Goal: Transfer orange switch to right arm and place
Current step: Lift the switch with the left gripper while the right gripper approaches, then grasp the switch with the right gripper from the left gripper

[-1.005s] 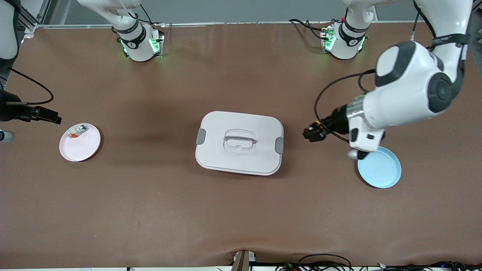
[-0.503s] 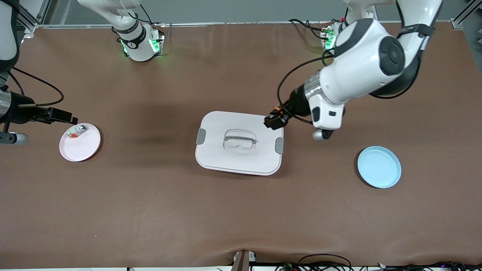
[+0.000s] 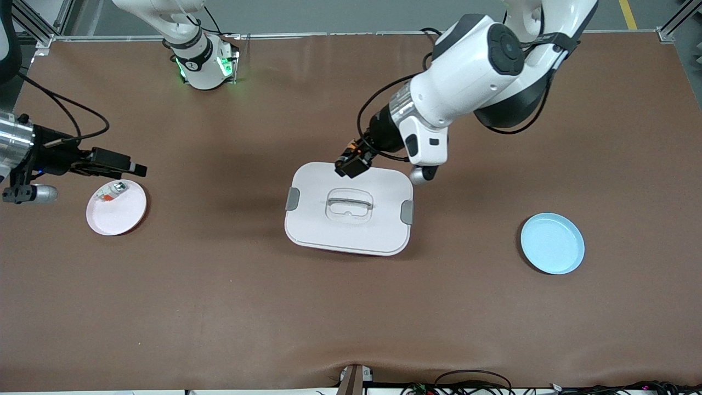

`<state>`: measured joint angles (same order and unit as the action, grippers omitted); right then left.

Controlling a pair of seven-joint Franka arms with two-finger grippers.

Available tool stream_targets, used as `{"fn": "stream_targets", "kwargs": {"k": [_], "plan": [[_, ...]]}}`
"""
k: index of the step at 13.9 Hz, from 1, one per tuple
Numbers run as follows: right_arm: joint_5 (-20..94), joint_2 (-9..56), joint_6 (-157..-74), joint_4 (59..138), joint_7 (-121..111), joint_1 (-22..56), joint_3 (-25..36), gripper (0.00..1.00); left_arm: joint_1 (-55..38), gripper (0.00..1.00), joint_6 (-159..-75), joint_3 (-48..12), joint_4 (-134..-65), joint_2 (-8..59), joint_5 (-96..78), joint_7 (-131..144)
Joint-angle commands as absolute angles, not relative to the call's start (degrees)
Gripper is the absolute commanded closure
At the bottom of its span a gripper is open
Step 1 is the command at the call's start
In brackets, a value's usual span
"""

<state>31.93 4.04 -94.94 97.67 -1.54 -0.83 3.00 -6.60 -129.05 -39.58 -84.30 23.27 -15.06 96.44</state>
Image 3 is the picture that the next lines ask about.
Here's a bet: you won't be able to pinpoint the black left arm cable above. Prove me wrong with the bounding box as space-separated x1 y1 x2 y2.
357 27 556 165

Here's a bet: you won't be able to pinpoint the white lidded box grey latches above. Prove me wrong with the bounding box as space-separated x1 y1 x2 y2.
284 161 414 257

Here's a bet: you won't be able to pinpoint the pink round plate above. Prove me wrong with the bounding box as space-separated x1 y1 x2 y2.
86 179 148 236

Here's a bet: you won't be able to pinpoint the light blue round plate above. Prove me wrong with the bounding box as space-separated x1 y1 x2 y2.
520 213 585 275

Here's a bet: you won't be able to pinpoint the small white and red switch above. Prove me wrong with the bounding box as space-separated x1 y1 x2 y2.
96 183 128 202

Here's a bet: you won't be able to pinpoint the aluminium frame profile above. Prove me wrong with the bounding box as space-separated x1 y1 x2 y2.
657 0 702 44
11 0 75 49

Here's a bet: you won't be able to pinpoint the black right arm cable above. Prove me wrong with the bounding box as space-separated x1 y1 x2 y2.
15 71 111 150

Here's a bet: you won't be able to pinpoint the metal table edge bracket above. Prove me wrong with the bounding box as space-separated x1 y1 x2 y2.
337 364 374 395

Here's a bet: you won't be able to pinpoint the black cable bundle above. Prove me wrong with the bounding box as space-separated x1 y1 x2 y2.
400 370 702 395

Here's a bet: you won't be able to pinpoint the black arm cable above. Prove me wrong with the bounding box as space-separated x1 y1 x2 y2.
15 71 111 150
357 27 556 165

